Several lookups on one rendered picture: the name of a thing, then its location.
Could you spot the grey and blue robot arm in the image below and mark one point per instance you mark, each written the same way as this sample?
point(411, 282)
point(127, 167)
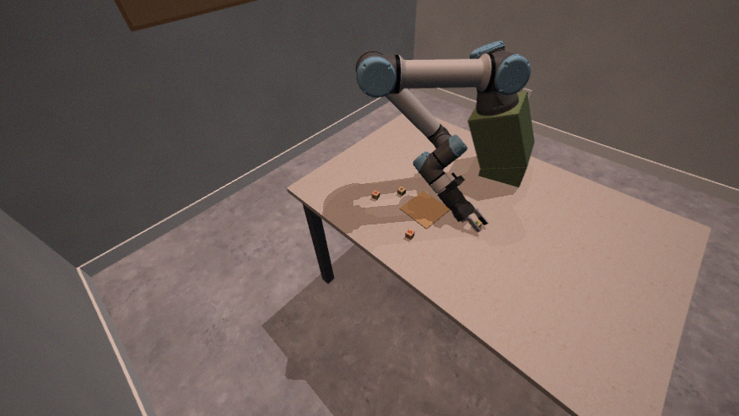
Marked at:
point(498, 75)

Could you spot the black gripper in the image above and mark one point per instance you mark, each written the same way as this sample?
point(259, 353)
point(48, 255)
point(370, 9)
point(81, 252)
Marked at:
point(453, 199)

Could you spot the tan square mat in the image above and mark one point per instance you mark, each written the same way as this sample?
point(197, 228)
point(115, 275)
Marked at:
point(424, 209)

